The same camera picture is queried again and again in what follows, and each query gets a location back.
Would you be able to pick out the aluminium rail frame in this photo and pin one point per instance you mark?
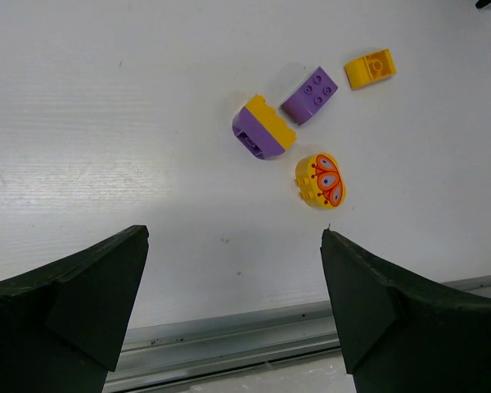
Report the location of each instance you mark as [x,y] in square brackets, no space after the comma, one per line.
[182,334]

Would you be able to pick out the yellow butterfly lego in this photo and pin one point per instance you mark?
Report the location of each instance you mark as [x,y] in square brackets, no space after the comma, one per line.
[320,182]

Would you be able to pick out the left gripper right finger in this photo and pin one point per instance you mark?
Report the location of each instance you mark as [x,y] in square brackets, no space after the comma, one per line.
[401,332]

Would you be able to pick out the yellow curved lego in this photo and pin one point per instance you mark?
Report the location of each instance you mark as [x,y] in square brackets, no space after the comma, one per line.
[370,69]

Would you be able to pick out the purple lego brick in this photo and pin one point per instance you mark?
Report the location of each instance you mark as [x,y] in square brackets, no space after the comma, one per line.
[310,97]

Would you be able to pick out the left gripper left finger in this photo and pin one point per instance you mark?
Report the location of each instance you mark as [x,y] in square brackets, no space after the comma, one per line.
[62,325]

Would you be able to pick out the purple and yellow lego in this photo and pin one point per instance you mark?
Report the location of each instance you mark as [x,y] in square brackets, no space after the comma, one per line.
[261,130]

